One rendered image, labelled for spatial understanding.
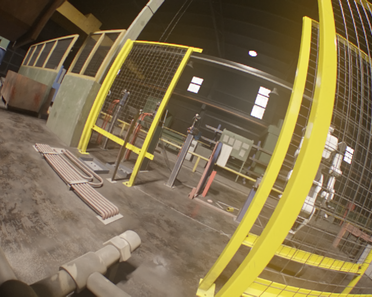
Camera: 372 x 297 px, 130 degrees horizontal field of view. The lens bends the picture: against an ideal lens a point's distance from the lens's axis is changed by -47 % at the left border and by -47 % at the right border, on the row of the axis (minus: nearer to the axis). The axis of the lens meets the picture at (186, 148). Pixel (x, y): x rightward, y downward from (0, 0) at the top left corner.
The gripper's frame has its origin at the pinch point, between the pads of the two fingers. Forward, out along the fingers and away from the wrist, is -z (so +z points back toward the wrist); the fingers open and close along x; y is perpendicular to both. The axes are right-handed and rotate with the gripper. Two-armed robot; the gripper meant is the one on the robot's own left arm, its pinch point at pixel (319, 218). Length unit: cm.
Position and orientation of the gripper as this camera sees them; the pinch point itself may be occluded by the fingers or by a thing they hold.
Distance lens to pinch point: 180.5
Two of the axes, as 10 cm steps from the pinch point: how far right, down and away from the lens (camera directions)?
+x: -2.9, -3.1, -9.1
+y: 8.4, 3.8, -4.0
